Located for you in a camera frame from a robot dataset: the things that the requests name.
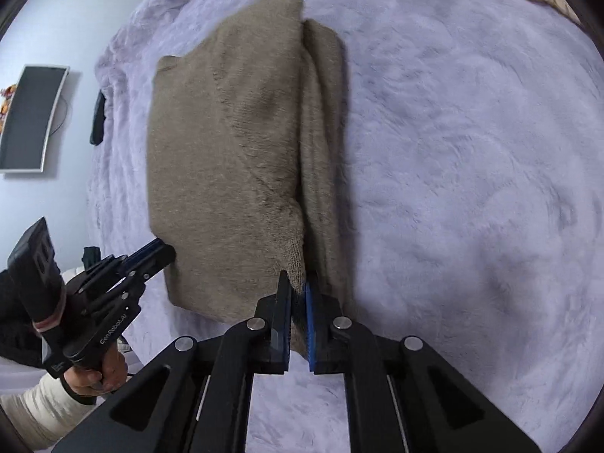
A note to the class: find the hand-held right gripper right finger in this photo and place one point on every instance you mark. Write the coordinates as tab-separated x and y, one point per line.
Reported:
311	335

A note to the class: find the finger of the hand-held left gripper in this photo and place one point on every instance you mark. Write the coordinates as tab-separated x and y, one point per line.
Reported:
137	283
153	252

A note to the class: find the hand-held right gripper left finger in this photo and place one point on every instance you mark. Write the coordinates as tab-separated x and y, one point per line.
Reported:
283	325

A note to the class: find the brown knit sweater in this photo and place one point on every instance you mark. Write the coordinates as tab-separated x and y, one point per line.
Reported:
226	151

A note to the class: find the person's left forearm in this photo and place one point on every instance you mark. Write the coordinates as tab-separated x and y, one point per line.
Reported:
37	410

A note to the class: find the person's left hand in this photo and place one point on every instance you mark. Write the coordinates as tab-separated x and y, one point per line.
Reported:
94	380

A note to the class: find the black cloth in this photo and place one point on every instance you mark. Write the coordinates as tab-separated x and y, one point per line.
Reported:
97	118

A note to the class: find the curved monitor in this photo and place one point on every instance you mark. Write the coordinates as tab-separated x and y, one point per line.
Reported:
28	118

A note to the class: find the purple fluffy blanket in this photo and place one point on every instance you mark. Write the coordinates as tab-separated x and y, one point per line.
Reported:
448	151

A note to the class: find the colourful wall decoration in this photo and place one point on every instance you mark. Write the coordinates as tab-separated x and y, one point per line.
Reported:
5	104

